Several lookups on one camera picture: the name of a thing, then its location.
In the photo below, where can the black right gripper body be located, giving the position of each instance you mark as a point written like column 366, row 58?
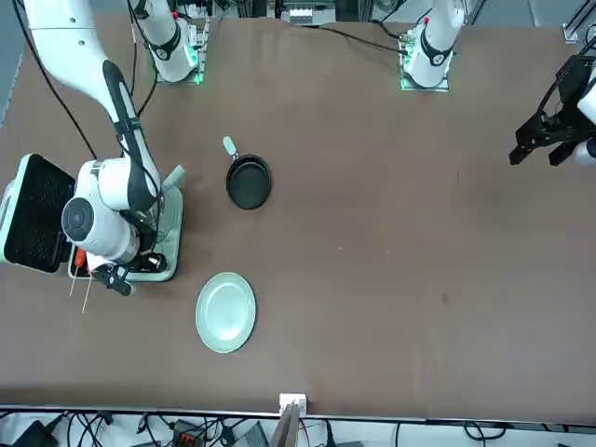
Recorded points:
column 132, row 266

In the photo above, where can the metal camera pole with bracket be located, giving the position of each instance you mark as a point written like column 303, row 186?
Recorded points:
column 286, row 426

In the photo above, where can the red sausage skewer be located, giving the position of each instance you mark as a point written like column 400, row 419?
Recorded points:
column 80, row 258

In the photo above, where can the black power adapter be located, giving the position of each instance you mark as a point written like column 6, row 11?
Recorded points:
column 32, row 435

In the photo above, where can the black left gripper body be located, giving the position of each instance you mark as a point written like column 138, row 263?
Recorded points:
column 570, row 93

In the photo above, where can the aluminium extrusion rail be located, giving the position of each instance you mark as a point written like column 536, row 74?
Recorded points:
column 577, row 25

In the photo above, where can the grey box device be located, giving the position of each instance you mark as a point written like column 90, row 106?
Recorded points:
column 251, row 437

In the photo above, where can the mint green round plate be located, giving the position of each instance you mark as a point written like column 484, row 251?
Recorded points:
column 226, row 312

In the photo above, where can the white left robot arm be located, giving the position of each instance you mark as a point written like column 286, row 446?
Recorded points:
column 433, row 51

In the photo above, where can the small black frying pan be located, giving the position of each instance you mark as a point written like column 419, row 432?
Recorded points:
column 248, row 184

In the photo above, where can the black and orange device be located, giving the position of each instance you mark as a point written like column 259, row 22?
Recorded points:
column 188, row 433

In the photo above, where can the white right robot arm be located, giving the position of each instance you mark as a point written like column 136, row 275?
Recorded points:
column 107, row 186

